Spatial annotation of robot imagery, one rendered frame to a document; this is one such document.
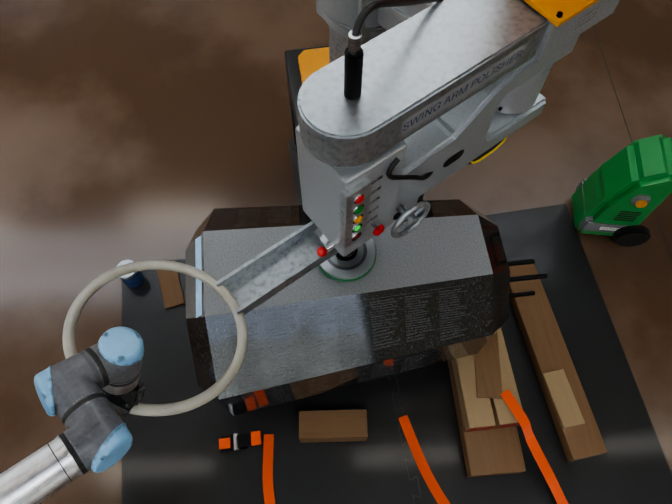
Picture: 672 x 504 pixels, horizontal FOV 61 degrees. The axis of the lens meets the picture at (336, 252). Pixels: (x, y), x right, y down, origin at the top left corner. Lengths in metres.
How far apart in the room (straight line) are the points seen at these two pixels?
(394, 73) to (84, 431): 1.00
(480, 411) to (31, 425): 2.03
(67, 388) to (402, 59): 1.02
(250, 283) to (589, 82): 2.79
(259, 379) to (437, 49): 1.30
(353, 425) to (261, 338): 0.73
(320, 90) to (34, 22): 3.31
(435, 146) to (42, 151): 2.61
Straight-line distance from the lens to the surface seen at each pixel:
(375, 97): 1.35
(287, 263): 1.80
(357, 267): 2.01
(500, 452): 2.73
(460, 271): 2.11
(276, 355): 2.11
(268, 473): 2.72
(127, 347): 1.30
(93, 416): 1.24
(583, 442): 2.87
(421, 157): 1.64
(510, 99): 1.91
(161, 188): 3.35
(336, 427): 2.61
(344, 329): 2.08
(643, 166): 2.99
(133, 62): 3.99
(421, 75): 1.40
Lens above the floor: 2.71
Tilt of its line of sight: 64 degrees down
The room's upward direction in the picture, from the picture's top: straight up
